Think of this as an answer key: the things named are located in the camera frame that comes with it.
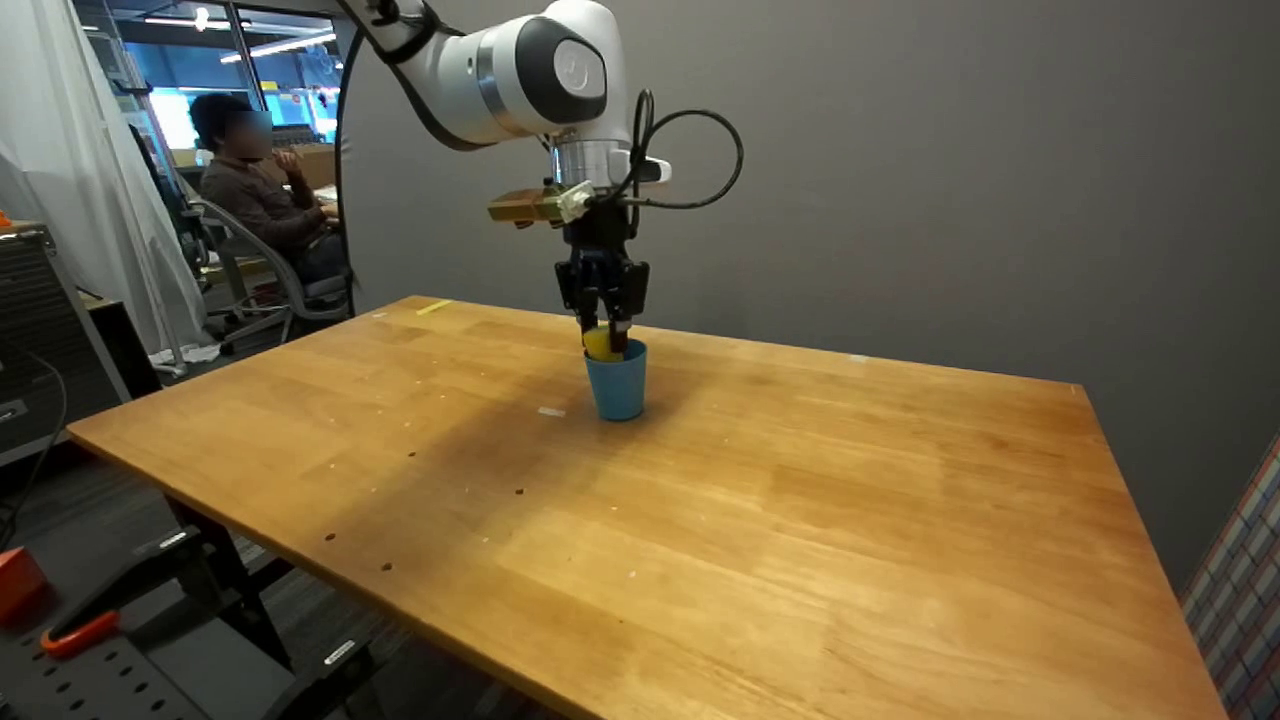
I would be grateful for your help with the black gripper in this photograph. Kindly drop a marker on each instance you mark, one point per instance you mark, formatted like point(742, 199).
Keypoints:
point(601, 279)

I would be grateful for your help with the yellow block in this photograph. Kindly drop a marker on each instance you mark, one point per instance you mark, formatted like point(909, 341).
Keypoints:
point(598, 346)

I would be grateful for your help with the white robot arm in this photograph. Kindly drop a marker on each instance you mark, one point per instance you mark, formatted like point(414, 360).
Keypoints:
point(548, 78)

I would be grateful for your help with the blue cup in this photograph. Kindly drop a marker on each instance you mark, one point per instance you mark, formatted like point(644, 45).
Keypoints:
point(621, 385)

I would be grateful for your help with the office chair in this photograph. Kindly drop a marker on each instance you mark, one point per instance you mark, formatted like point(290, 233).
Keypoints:
point(261, 294)

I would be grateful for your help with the seated person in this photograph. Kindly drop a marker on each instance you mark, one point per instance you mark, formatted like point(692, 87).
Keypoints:
point(261, 184)

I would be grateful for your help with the white curtain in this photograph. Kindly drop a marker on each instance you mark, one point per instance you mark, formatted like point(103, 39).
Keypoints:
point(77, 161)

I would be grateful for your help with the plaid cloth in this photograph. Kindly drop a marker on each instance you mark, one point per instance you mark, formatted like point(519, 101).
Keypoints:
point(1234, 602)

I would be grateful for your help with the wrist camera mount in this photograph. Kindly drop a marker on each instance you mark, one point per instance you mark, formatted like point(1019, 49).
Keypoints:
point(561, 204)

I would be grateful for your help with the black table leg frame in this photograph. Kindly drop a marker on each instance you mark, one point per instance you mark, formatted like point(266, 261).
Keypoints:
point(219, 586)

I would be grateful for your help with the orange clamp handle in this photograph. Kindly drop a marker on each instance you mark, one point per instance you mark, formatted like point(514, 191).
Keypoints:
point(66, 645)

